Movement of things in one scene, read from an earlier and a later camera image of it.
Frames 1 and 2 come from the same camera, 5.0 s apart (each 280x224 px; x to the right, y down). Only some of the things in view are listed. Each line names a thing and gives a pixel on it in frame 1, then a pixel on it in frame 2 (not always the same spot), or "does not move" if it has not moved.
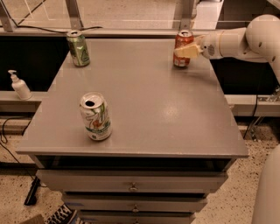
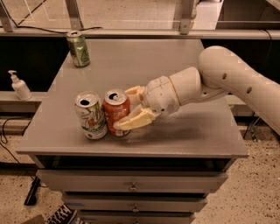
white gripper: [210, 45] -> [159, 95]
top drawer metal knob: [133, 187] does not move
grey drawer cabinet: [175, 135] does not move
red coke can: [184, 38] -> [115, 103]
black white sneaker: [63, 214] does not move
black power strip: [31, 197] does not move
